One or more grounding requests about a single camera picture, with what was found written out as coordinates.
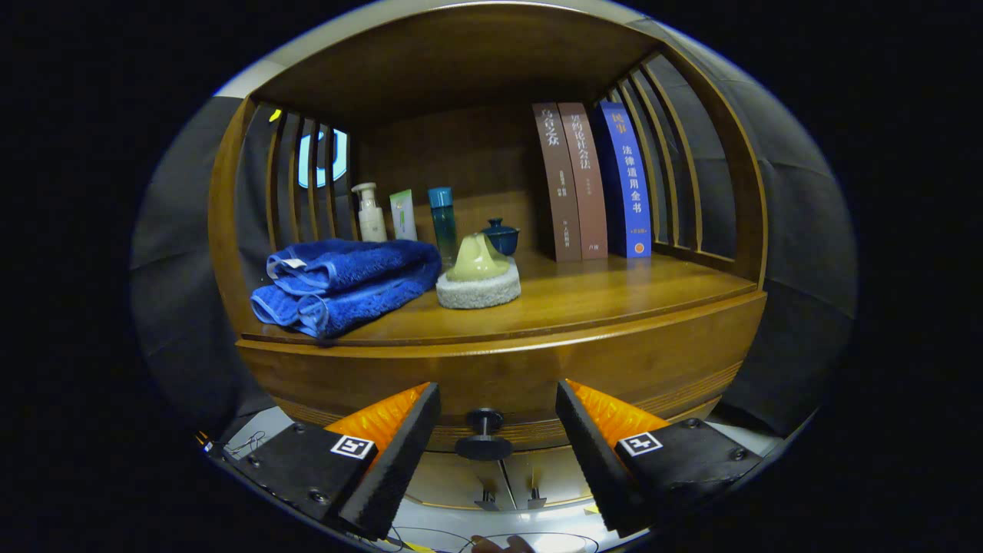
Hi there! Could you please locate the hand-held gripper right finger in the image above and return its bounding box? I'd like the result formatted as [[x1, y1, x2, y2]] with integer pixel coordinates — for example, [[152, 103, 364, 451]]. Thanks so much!
[[554, 378, 765, 538]]

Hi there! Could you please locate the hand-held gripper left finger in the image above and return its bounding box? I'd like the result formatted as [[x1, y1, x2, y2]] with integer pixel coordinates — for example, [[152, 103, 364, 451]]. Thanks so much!
[[229, 381, 442, 541]]

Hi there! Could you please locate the green brush with grey pad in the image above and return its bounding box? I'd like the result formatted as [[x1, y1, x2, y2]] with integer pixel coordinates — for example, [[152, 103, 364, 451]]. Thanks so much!
[[435, 232, 522, 310]]

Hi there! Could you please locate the wooden countertop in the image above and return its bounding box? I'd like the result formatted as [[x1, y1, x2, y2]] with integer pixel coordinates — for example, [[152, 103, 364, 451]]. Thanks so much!
[[242, 250, 760, 346]]

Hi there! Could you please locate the wooden cabinet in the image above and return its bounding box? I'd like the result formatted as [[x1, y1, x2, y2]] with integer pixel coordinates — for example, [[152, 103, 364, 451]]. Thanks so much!
[[207, 4, 770, 512]]

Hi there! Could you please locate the blue folded towel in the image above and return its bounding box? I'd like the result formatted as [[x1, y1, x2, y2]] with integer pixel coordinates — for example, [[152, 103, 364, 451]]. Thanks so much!
[[250, 238, 442, 339]]

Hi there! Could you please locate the blue lidded teacup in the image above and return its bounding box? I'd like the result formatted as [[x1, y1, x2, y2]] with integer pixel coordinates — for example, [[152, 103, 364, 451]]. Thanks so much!
[[482, 218, 521, 257]]

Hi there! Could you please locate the white pump bottle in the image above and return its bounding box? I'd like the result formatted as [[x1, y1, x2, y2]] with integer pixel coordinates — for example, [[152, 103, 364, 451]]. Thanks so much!
[[352, 182, 388, 243]]

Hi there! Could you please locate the white and green tube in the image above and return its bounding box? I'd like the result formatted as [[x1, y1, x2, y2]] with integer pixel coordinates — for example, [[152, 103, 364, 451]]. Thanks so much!
[[389, 189, 419, 242]]

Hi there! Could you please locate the teal glass bottle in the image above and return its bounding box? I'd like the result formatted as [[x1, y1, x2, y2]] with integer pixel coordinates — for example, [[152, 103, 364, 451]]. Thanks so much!
[[428, 187, 458, 270]]

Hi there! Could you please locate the reddish brown book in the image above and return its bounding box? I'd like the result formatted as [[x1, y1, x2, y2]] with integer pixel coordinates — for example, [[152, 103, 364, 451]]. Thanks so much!
[[558, 102, 609, 260]]

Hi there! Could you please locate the blue book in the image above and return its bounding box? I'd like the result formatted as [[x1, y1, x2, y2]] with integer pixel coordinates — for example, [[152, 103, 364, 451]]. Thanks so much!
[[595, 101, 653, 259]]

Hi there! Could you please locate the dark brown book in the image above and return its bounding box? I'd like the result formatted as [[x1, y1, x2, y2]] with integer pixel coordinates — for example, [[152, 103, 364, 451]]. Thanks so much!
[[532, 102, 583, 263]]

